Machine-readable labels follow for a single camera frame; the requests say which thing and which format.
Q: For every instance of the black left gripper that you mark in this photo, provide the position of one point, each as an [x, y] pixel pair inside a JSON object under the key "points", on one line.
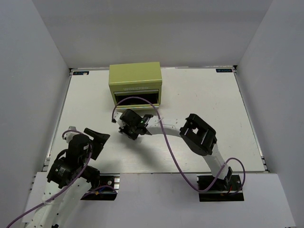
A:
{"points": [[100, 137]]}

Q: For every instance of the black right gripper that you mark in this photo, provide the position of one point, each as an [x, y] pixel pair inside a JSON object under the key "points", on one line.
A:
{"points": [[134, 137]]}

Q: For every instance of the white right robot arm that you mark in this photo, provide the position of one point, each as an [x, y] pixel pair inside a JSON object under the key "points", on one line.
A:
{"points": [[198, 135]]}

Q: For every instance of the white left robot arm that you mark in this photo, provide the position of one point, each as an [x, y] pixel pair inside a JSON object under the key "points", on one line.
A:
{"points": [[69, 178]]}

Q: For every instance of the green metal drawer cabinet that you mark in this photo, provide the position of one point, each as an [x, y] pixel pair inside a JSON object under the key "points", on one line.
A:
{"points": [[134, 77]]}

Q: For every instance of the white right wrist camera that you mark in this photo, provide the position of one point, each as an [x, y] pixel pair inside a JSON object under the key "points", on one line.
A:
{"points": [[116, 118]]}

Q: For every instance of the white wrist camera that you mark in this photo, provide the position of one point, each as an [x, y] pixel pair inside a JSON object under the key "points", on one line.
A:
{"points": [[69, 134], [116, 118]]}

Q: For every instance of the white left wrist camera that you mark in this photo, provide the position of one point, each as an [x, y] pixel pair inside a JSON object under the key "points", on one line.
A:
{"points": [[69, 134]]}

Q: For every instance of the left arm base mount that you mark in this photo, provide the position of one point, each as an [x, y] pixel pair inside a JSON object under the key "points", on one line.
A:
{"points": [[107, 189]]}

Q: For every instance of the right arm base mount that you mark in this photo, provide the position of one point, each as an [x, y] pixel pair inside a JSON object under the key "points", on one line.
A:
{"points": [[220, 193]]}

